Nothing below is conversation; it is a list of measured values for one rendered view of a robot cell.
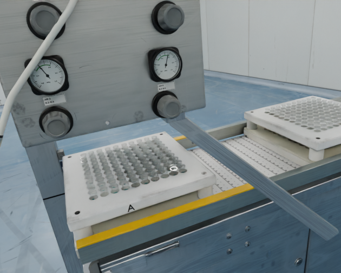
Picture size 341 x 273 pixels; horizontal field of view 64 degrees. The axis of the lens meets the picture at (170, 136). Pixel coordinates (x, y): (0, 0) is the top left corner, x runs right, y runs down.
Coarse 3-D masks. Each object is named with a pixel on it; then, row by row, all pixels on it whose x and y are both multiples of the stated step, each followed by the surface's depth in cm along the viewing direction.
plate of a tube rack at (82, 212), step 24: (120, 144) 63; (168, 144) 60; (72, 168) 54; (144, 168) 51; (192, 168) 49; (72, 192) 46; (120, 192) 44; (144, 192) 44; (168, 192) 44; (72, 216) 40; (96, 216) 40
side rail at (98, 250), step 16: (320, 160) 54; (336, 160) 54; (272, 176) 51; (288, 176) 50; (304, 176) 52; (320, 176) 53; (256, 192) 48; (208, 208) 45; (224, 208) 47; (160, 224) 43; (176, 224) 44; (192, 224) 45; (112, 240) 41; (128, 240) 42; (144, 240) 43; (80, 256) 39; (96, 256) 40
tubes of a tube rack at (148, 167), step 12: (132, 144) 60; (144, 144) 60; (108, 156) 55; (120, 156) 55; (132, 156) 54; (96, 168) 51; (108, 168) 50; (120, 168) 50; (156, 168) 50; (168, 168) 49; (96, 180) 47; (108, 180) 47; (120, 180) 46
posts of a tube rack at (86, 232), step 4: (204, 188) 47; (208, 188) 47; (212, 188) 48; (200, 192) 48; (204, 192) 47; (208, 192) 47; (212, 192) 48; (200, 196) 48; (204, 196) 48; (208, 196) 48; (84, 228) 41; (88, 228) 41; (76, 232) 40; (80, 232) 40; (84, 232) 41; (88, 232) 41; (92, 232) 42; (76, 236) 41; (80, 236) 41; (84, 236) 41; (88, 236) 41
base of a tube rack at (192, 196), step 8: (192, 192) 50; (168, 200) 49; (176, 200) 48; (184, 200) 48; (192, 200) 48; (144, 208) 47; (152, 208) 47; (160, 208) 47; (168, 208) 47; (120, 216) 46; (128, 216) 46; (136, 216) 46; (144, 216) 45; (96, 224) 45; (104, 224) 45; (112, 224) 44; (120, 224) 44; (96, 232) 43
